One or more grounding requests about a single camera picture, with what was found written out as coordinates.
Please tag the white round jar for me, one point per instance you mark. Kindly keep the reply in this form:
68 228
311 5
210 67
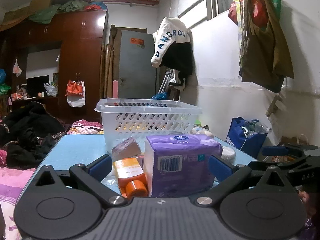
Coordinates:
228 154

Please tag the brown hanging tote bag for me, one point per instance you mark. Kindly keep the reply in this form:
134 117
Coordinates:
264 54

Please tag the small purple-brown box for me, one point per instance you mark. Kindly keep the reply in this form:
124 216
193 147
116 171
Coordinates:
125 149

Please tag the blue shopping bag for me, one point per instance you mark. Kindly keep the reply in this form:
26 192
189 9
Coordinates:
240 137

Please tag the orange and white hanging bag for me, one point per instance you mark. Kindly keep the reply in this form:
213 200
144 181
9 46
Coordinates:
76 94

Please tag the green cloth on wardrobe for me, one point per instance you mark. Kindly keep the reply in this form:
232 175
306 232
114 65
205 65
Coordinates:
45 16

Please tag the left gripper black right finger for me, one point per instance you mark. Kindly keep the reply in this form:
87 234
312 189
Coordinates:
231 179

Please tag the black clothes pile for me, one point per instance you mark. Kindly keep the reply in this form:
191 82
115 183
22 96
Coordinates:
28 134

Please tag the white hoodie with blue letters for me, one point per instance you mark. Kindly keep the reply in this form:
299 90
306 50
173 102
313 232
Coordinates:
172 30

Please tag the purple sanitary pad pack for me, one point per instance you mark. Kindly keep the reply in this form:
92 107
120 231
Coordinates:
177 165

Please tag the blue plastic bag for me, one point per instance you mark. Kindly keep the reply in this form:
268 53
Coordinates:
160 96

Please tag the clear plastic lattice basket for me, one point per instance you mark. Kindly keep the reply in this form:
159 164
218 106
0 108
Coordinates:
139 118

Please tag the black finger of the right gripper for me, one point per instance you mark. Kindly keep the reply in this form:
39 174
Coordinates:
274 151

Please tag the grey metal door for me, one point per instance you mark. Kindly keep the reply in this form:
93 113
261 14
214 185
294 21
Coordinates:
136 78

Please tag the black hanging garment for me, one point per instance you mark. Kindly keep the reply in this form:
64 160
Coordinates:
179 56

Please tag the red hanging bag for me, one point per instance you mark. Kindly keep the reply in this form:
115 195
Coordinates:
258 12

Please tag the dark red wooden wardrobe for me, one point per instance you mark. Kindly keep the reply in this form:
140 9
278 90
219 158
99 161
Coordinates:
80 37

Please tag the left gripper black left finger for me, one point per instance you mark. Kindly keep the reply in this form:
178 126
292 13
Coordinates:
88 178

